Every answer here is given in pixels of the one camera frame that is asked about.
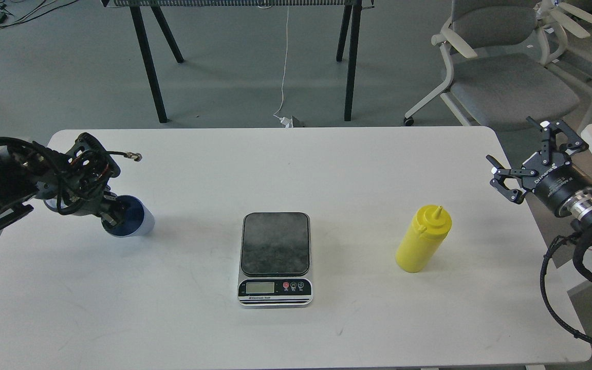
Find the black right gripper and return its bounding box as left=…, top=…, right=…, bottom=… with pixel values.
left=486, top=116, right=592, bottom=218

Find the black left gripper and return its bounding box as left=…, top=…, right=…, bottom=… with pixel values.
left=44, top=133, right=127, bottom=230

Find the blue plastic cup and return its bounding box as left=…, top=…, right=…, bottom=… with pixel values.
left=105, top=195, right=155, bottom=237

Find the yellow squeeze bottle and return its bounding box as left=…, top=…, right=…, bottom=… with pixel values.
left=395, top=205, right=453, bottom=272

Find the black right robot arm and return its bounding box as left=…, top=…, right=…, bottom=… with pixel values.
left=487, top=117, right=592, bottom=344

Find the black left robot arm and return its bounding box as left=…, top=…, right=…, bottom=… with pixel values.
left=0, top=133, right=132, bottom=232

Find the digital kitchen scale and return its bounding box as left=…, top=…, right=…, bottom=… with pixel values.
left=237, top=212, right=314, bottom=308

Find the black-legged background table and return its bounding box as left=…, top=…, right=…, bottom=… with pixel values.
left=102, top=0, right=376, bottom=124

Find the white power cable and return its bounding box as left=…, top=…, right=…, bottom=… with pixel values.
left=273, top=5, right=293, bottom=128

